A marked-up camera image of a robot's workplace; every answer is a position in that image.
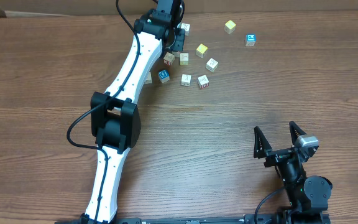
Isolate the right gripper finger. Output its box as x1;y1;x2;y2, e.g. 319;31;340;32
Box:
289;121;306;145
254;126;272;156

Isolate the yellow sided wooden block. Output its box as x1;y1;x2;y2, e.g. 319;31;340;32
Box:
180;53;189;65

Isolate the blue letter P block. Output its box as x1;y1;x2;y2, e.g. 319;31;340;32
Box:
246;34;256;47

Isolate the red sided wooden block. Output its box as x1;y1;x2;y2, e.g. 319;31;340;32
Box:
163;52;175;66

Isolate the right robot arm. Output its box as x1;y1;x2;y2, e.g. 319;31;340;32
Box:
245;121;333;224

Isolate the red sided picture block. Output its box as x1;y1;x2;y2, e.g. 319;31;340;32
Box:
197;75;209;89

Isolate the patterned top wooden block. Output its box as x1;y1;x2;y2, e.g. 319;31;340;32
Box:
206;58;218;72

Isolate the blue letter wooden block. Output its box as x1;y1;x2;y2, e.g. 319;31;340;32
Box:
158;70;170;83

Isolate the red letter wooden block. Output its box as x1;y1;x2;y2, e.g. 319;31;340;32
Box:
172;51;180;57

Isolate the cardboard back wall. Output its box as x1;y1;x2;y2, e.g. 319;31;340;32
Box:
0;0;358;16

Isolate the number one wooden block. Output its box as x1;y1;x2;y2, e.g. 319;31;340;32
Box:
181;74;191;86

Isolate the yellow top far block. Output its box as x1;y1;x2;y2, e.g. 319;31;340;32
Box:
224;20;236;34

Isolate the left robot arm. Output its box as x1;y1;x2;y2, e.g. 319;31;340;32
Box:
79;1;185;223

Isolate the far left wooden block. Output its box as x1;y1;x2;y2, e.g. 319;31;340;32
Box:
144;72;152;84

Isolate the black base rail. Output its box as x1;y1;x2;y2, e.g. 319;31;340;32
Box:
54;213;332;224

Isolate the yellow top central block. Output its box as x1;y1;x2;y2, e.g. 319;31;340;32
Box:
196;44;208;58

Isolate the wooden block beside teal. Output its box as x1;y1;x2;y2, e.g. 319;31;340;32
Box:
180;23;190;36

